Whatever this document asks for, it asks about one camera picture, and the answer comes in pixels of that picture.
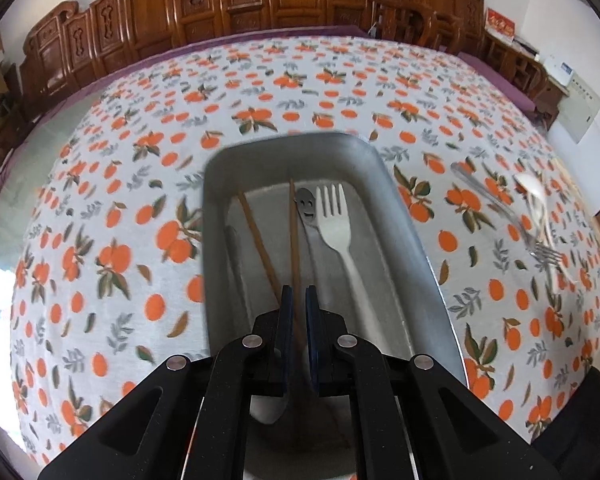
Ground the white wall cabinet panel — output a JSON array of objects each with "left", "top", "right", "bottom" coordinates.
[{"left": 556, "top": 71, "right": 600, "bottom": 144}]

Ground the wooden side table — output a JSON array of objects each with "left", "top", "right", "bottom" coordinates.
[{"left": 480, "top": 30, "right": 565, "bottom": 131}]

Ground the red card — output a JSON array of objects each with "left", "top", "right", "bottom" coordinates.
[{"left": 484, "top": 7, "right": 517, "bottom": 45}]

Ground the carved wooden armchair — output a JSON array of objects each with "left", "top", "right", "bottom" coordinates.
[{"left": 367, "top": 0, "right": 487, "bottom": 57}]

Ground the white plastic fork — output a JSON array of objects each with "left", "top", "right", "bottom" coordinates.
[{"left": 314, "top": 183, "right": 381, "bottom": 323}]

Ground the metal slotted spoon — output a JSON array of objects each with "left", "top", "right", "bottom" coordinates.
[{"left": 294, "top": 187, "right": 318, "bottom": 241}]

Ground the orange fruit print tablecloth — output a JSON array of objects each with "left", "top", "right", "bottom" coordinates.
[{"left": 9, "top": 35, "right": 600, "bottom": 468}]

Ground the white plastic spoon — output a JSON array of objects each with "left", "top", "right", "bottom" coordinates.
[{"left": 511, "top": 171, "right": 573, "bottom": 283}]

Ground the metal fork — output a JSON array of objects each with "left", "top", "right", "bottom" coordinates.
[{"left": 451, "top": 161, "right": 565, "bottom": 267}]

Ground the white desk device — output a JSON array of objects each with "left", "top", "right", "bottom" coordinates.
[{"left": 544, "top": 55, "right": 577, "bottom": 87}]

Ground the metal tray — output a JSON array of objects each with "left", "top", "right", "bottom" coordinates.
[{"left": 202, "top": 130, "right": 468, "bottom": 480}]

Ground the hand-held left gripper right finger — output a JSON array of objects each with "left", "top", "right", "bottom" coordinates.
[{"left": 304, "top": 285, "right": 562, "bottom": 480}]

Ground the purple armchair cushion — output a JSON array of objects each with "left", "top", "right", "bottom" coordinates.
[{"left": 457, "top": 51, "right": 537, "bottom": 113}]

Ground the glass top table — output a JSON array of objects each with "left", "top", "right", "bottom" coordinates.
[{"left": 0, "top": 122, "right": 83, "bottom": 321}]

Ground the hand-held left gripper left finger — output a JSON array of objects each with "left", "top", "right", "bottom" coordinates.
[{"left": 39, "top": 284, "right": 296, "bottom": 480}]

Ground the carved wooden sofa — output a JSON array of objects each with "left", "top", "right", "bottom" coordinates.
[{"left": 17, "top": 0, "right": 381, "bottom": 113}]

